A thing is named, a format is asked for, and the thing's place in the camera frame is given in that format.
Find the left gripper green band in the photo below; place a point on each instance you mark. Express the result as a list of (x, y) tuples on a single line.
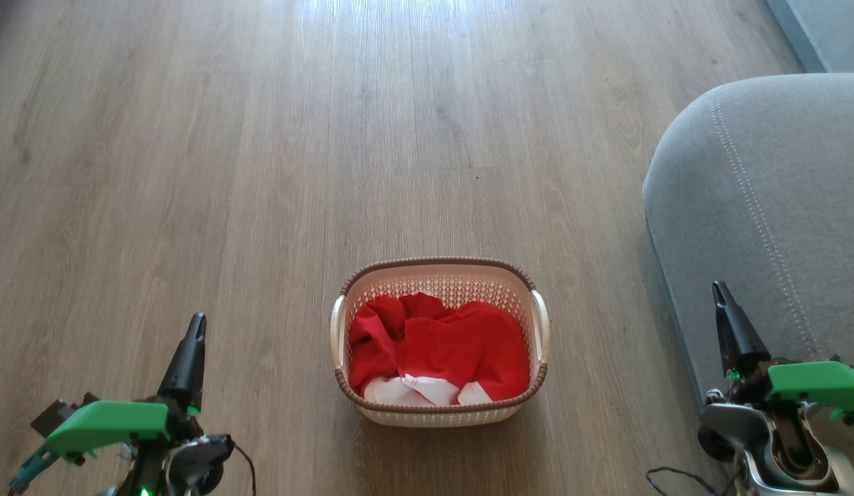
[(109, 420)]

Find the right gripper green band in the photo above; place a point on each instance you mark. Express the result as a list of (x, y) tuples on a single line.
[(812, 382)]

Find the red garment with white trim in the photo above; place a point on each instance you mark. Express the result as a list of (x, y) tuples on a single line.
[(454, 344)]

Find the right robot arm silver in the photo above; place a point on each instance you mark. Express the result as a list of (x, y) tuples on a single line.
[(730, 427)]

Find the grey fabric sofa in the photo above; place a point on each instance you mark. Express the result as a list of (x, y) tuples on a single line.
[(757, 193)]

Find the white perforated laundry basket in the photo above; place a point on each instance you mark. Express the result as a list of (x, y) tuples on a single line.
[(440, 415)]

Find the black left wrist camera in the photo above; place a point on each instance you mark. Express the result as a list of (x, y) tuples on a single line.
[(58, 413)]

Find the teal left camera connector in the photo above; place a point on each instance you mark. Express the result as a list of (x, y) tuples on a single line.
[(30, 472)]

